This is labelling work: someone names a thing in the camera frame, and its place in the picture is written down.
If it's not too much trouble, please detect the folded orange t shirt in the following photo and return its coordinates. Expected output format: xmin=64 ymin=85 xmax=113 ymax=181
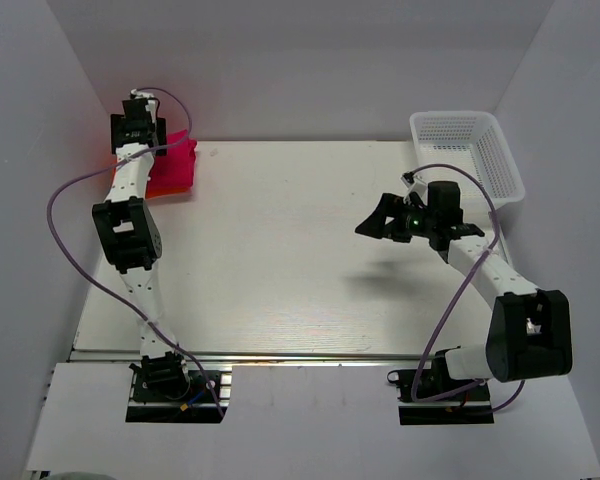
xmin=107 ymin=161 xmax=194 ymax=201

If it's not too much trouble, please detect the aluminium table rail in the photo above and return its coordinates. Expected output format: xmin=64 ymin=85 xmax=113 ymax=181
xmin=68 ymin=349 xmax=420 ymax=364

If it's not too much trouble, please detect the white plastic basket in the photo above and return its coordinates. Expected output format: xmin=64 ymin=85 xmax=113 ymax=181
xmin=409 ymin=111 xmax=525 ymax=213

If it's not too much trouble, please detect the magenta t shirt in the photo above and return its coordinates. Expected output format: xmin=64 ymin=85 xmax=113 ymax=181
xmin=146 ymin=130 xmax=197 ymax=198

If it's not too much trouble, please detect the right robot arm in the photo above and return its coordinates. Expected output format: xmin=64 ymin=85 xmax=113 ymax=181
xmin=355 ymin=181 xmax=573 ymax=399

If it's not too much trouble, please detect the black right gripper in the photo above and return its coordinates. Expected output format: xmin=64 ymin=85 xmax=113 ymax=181
xmin=356 ymin=193 xmax=438 ymax=243

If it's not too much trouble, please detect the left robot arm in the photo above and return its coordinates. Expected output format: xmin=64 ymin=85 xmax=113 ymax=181
xmin=92 ymin=91 xmax=192 ymax=399

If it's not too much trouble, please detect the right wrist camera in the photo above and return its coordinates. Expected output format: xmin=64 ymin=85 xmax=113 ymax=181
xmin=401 ymin=172 xmax=428 ymax=202

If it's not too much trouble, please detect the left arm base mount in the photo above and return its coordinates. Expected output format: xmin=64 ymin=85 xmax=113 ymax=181
xmin=125 ymin=355 xmax=231 ymax=424

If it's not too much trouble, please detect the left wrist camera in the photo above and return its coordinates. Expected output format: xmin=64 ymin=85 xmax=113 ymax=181
xmin=130 ymin=89 xmax=159 ymax=112

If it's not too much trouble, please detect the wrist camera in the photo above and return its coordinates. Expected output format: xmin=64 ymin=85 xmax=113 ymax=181
xmin=130 ymin=89 xmax=159 ymax=112
xmin=401 ymin=172 xmax=428 ymax=202

